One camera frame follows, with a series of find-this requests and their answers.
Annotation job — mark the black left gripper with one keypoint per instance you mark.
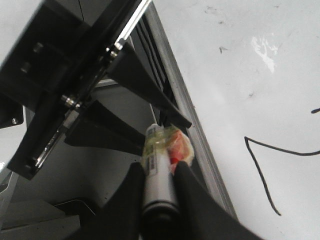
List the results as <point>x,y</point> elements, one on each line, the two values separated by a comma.
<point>53,69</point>

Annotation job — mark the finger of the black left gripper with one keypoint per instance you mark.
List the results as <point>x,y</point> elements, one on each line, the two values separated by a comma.
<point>127,69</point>

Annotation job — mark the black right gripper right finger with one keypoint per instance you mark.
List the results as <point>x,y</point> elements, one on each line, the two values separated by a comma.
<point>202,217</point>

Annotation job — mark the red round magnet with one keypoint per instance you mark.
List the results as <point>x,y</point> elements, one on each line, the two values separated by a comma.
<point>179,149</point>

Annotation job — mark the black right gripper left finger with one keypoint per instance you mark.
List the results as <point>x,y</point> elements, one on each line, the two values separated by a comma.
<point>120,218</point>

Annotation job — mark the white whiteboard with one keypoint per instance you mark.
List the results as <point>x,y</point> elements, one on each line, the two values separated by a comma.
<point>252,70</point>

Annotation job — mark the white black whiteboard marker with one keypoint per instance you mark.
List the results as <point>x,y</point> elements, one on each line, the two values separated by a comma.
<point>160,203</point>

